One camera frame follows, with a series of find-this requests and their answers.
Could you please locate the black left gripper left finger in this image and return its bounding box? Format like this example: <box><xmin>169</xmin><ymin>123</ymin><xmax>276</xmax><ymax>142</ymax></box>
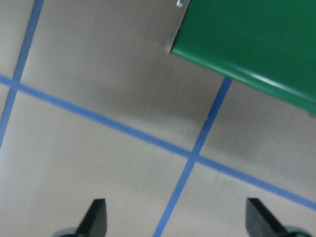
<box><xmin>75</xmin><ymin>198</ymin><xmax>107</xmax><ymax>237</ymax></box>

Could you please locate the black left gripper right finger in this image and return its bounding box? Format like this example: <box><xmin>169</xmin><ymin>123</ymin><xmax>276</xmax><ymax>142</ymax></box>
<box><xmin>245</xmin><ymin>198</ymin><xmax>288</xmax><ymax>237</ymax></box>

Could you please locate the green conveyor belt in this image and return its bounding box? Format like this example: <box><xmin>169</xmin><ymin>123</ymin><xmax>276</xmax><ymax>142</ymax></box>
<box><xmin>167</xmin><ymin>0</ymin><xmax>316</xmax><ymax>114</ymax></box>

